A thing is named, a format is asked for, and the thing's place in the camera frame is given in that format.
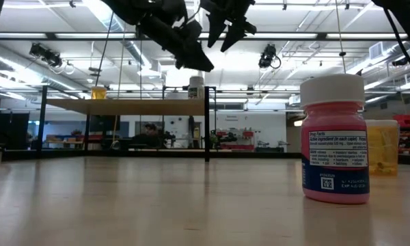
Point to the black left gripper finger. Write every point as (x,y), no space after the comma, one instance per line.
(181,48)
(192,31)

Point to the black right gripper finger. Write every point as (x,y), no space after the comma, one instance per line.
(234,36)
(216,29)

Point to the white bottle yellow label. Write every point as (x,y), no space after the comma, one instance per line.
(195,89)

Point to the orange pill bottle white cap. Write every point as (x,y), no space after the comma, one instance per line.
(384,147)
(99,93)

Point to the pink bottle white cap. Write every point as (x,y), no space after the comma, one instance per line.
(335,123)

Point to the person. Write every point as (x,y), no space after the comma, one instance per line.
(150,138)

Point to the black monitor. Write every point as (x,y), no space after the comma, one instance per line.
(104,123)

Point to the black cabinet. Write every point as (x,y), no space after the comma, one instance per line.
(7,130)

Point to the red storage bins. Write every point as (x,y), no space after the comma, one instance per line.
(404,119)

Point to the black overhead rig camera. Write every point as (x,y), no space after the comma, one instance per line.
(46,54)
(268,54)

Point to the wooden shelf black metal frame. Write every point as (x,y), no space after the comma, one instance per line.
(130,107)

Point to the black overhead rig frame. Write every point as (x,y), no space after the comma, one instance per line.
(323,35)

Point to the black aluminium table frame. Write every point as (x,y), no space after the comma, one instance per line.
(71,154)

